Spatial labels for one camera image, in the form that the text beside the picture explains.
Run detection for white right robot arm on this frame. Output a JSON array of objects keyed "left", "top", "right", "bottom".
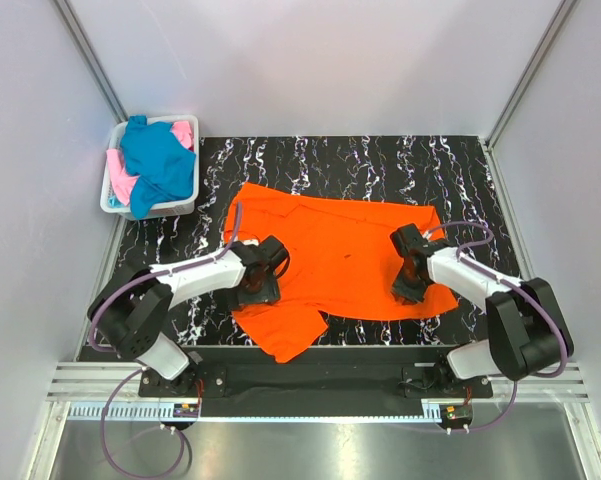
[{"left": 390, "top": 224, "right": 574, "bottom": 397}]

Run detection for white plastic laundry basket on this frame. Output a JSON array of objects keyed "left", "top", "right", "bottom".
[{"left": 98, "top": 114, "right": 201, "bottom": 221}]

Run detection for orange t shirt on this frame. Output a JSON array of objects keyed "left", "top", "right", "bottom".
[{"left": 230, "top": 183, "right": 458, "bottom": 363}]

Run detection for light blue garment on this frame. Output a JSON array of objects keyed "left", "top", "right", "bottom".
[{"left": 108, "top": 195, "right": 124, "bottom": 208}]

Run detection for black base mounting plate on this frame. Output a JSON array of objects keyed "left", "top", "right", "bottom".
[{"left": 139, "top": 346, "right": 493, "bottom": 421}]

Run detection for blue t shirt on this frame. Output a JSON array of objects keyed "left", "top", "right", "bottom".
[{"left": 119, "top": 115, "right": 197, "bottom": 219}]

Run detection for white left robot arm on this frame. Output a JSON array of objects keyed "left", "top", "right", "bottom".
[{"left": 87, "top": 236, "right": 290, "bottom": 397}]

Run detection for pink t shirt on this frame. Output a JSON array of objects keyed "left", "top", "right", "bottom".
[{"left": 104, "top": 119, "right": 195, "bottom": 207}]

